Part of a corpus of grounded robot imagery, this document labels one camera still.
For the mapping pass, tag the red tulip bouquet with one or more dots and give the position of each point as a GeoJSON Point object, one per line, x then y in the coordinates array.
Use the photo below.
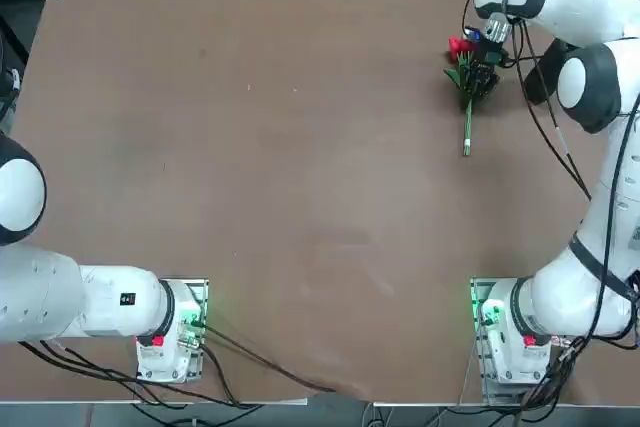
{"type": "Point", "coordinates": [457, 47]}

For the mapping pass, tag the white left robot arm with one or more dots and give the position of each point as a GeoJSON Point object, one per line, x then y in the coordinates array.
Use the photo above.
{"type": "Point", "coordinates": [50, 297]}

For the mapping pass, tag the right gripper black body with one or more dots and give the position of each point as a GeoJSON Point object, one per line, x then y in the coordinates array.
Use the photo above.
{"type": "Point", "coordinates": [482, 54]}

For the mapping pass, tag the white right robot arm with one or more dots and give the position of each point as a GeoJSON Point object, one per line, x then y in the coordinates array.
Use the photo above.
{"type": "Point", "coordinates": [570, 2]}

